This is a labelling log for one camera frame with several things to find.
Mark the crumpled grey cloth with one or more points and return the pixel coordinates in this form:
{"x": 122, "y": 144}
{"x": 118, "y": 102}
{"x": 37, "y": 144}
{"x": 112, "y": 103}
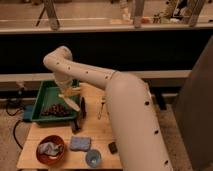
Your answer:
{"x": 50, "y": 149}

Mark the green plastic tray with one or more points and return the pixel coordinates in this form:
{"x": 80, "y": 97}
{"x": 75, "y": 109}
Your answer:
{"x": 46, "y": 97}

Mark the blue sponge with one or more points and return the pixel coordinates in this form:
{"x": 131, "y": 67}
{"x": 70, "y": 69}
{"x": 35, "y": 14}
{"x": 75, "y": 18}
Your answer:
{"x": 80, "y": 143}

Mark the blue box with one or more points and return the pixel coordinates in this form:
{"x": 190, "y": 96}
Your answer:
{"x": 27, "y": 115}

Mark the small black block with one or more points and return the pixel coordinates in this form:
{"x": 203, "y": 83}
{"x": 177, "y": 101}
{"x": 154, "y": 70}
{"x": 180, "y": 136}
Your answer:
{"x": 112, "y": 148}

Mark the grey panel right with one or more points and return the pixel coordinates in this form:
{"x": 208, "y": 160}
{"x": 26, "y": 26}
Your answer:
{"x": 194, "y": 112}

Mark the black marker pen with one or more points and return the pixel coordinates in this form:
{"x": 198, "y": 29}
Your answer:
{"x": 83, "y": 107}

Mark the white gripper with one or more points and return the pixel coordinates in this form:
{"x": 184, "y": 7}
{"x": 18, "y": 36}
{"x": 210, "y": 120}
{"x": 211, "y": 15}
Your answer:
{"x": 62, "y": 81}

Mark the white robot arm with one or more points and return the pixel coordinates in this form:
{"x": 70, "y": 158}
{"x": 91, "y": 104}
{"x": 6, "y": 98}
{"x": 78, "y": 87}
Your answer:
{"x": 132, "y": 115}

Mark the dark grapes bunch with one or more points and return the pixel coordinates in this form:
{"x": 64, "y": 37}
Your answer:
{"x": 57, "y": 110}

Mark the red bowl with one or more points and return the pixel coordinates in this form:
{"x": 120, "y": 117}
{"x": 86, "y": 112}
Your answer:
{"x": 49, "y": 160}

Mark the blue cup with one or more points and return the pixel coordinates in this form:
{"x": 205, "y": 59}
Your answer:
{"x": 93, "y": 158}

